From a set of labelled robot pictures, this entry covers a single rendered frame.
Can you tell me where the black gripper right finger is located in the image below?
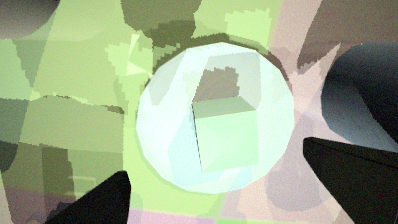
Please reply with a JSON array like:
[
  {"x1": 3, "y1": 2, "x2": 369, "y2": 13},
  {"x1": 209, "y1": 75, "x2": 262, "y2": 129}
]
[{"x1": 303, "y1": 137, "x2": 398, "y2": 224}]

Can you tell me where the pale white round dish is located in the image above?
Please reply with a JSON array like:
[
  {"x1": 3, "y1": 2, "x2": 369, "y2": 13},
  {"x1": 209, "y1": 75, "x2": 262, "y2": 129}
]
[{"x1": 136, "y1": 42, "x2": 294, "y2": 194}]

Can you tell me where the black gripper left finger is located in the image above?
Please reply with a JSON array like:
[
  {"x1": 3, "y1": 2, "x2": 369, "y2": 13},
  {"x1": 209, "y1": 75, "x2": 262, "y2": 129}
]
[{"x1": 44, "y1": 170, "x2": 131, "y2": 224}]

